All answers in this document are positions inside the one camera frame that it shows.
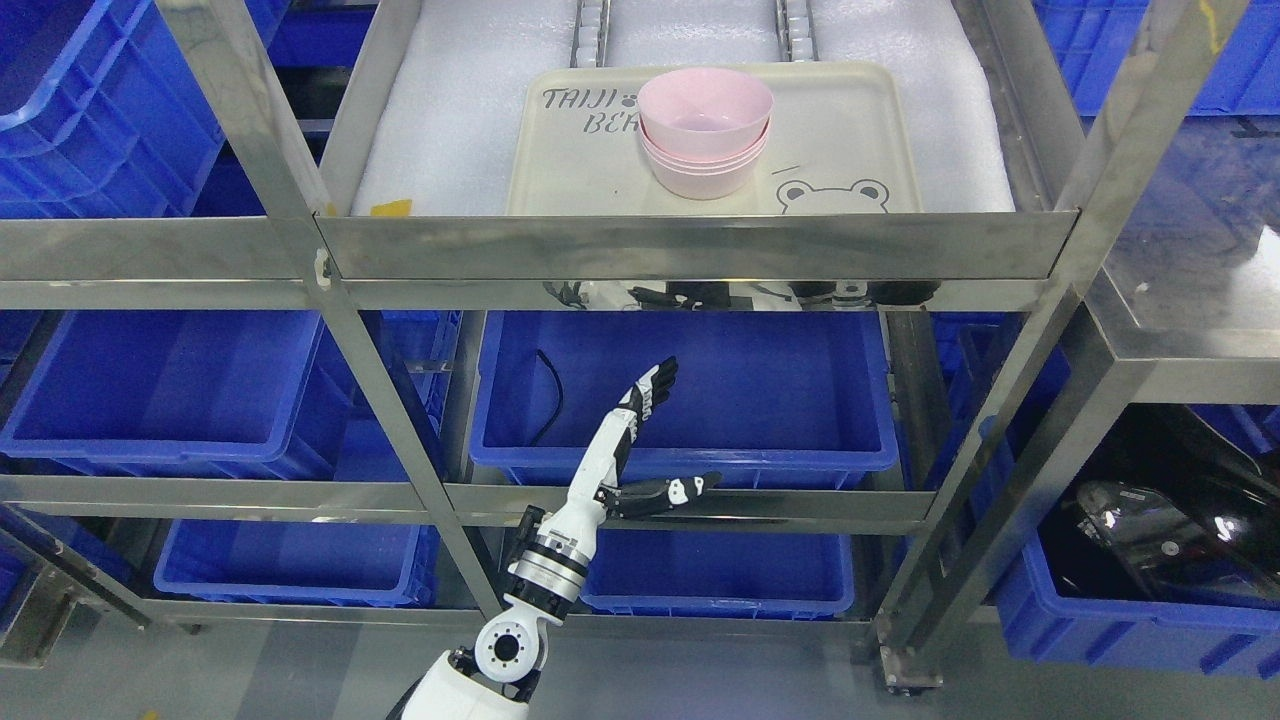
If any blue bin with cable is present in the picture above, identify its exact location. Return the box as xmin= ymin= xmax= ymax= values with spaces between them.
xmin=470 ymin=311 xmax=899 ymax=489

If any pink ikea bowl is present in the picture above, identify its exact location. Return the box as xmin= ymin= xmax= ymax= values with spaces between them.
xmin=637 ymin=67 xmax=774 ymax=161

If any blue bin left shelf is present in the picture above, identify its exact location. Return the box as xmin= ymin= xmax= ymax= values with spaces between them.
xmin=3 ymin=310 xmax=408 ymax=482

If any stack of pink bowls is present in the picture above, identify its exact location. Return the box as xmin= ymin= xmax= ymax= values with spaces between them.
xmin=640 ymin=120 xmax=772 ymax=201

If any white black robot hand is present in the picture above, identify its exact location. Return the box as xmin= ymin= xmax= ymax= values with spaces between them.
xmin=536 ymin=356 xmax=723 ymax=559

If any steel shelf rack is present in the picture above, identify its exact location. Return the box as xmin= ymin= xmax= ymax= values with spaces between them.
xmin=3 ymin=1 xmax=1251 ymax=694

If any black cable in bin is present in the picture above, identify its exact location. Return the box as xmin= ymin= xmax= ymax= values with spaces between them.
xmin=529 ymin=348 xmax=564 ymax=447

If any blue crate top right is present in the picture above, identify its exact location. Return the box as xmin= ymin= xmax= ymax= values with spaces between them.
xmin=1032 ymin=1 xmax=1279 ymax=117

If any white foam mat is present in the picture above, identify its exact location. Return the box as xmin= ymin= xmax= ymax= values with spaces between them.
xmin=352 ymin=1 xmax=1015 ymax=217

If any blue bin lower shelf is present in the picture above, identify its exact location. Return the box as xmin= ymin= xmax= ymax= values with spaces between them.
xmin=581 ymin=530 xmax=856 ymax=621

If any blue bin holding helmet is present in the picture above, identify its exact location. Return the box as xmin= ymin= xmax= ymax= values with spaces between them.
xmin=995 ymin=468 xmax=1277 ymax=680

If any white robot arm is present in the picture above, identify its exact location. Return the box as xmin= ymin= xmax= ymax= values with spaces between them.
xmin=387 ymin=500 xmax=605 ymax=719

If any steel table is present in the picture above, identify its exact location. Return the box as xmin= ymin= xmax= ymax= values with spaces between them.
xmin=874 ymin=117 xmax=1277 ymax=694

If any black helmet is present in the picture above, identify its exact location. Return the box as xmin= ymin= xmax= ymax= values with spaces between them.
xmin=1039 ymin=404 xmax=1277 ymax=610

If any blue bin shelf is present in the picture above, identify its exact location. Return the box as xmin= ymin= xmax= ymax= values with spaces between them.
xmin=581 ymin=530 xmax=856 ymax=621
xmin=3 ymin=310 xmax=408 ymax=482

